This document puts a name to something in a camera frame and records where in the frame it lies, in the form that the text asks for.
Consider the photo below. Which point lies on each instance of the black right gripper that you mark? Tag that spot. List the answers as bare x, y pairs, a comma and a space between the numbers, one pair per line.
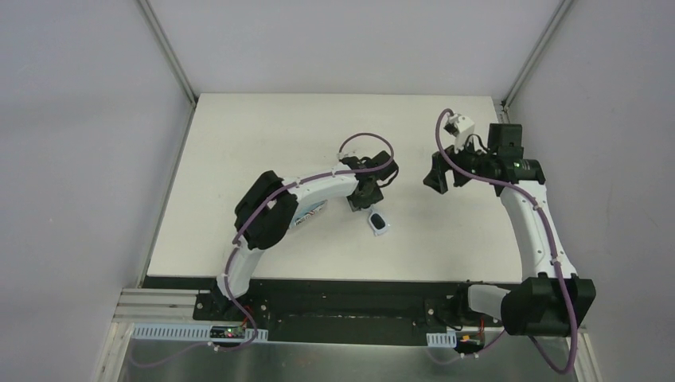
437, 178

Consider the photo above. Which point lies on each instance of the aluminium corner post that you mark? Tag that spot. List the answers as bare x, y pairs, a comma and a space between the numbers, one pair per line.
167, 50
550, 29

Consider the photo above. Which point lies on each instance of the right aluminium corner post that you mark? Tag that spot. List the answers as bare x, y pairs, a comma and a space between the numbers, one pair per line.
550, 29

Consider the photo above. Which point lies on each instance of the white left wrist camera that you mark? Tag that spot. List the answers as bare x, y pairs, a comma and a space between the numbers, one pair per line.
347, 157

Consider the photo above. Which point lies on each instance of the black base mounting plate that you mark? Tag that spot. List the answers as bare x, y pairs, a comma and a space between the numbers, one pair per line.
395, 313

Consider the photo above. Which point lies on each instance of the left aluminium corner post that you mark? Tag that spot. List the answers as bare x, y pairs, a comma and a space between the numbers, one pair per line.
167, 50

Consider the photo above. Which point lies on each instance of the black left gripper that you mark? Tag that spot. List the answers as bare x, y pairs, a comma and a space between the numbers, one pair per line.
367, 195

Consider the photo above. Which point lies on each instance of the white cable duct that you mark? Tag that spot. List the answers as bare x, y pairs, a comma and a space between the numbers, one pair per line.
197, 332
446, 339

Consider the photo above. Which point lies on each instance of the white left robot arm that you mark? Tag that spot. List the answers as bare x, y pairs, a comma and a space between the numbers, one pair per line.
274, 205

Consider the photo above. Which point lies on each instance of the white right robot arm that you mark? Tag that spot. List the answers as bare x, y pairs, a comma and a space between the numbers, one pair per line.
552, 299

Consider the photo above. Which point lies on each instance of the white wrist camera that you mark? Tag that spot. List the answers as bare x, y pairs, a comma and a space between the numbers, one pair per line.
347, 157
461, 126

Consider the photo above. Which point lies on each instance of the right white cable duct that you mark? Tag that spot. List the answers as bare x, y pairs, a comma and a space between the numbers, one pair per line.
446, 339

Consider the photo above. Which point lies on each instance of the left white cable duct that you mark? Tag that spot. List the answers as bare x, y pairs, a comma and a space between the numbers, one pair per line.
197, 332

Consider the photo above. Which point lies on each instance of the aluminium frame rail front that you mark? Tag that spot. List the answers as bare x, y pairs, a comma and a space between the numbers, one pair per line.
155, 305

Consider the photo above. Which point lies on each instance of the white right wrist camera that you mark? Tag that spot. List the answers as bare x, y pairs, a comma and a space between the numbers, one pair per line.
461, 126

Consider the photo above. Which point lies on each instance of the flag print glasses case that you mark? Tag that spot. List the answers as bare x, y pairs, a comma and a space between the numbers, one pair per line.
306, 213

